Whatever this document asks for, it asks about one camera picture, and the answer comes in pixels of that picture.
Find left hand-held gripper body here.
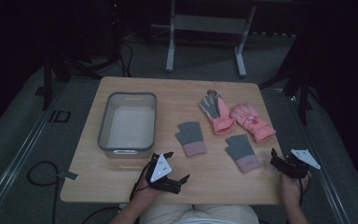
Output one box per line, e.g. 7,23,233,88
145,152,182,195

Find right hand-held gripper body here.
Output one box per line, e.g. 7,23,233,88
278,148,322,180

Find grey knit glove pink cuff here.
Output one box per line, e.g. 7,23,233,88
225,133,261,174
174,120,208,158

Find pink glove with cartoon print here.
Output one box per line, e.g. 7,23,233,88
229,103,277,144

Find grey plastic storage bin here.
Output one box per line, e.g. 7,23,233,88
97,91,158,160

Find pink glove with grey palm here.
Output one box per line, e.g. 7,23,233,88
198,90,237,136

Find person's right hand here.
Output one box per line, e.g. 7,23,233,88
280,172,311,208

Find person's left hand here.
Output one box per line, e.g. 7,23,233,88
133,183,162,206

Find person's beige trousers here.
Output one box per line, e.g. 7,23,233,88
139,203,260,224

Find black tripod stand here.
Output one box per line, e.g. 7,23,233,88
34,31,122,112
258,31,320,126

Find metal table clip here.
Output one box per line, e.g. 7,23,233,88
57,171,79,182

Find right hand-held gripper black cable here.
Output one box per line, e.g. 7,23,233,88
297,172,312,207

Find hand-held gripper black cable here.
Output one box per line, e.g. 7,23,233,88
297,172,312,207
80,161,154,224

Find left hand-held gripper black cable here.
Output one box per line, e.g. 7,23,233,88
80,161,154,224

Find aluminium floor rail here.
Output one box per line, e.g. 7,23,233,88
269,88,352,224
0,82,71,224

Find black background cables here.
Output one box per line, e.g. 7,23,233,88
116,38,135,78

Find black floor cable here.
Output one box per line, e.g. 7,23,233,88
26,161,61,224

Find white metal desk frame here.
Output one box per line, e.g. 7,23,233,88
165,0,257,78

